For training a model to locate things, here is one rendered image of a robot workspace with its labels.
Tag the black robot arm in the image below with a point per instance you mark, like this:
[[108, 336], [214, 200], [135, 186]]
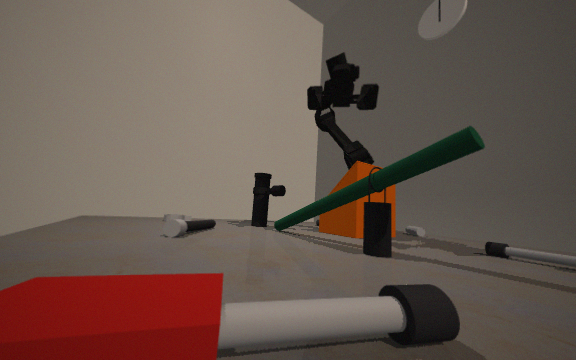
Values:
[[341, 74]]

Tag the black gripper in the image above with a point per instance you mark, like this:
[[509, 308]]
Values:
[[341, 96]]

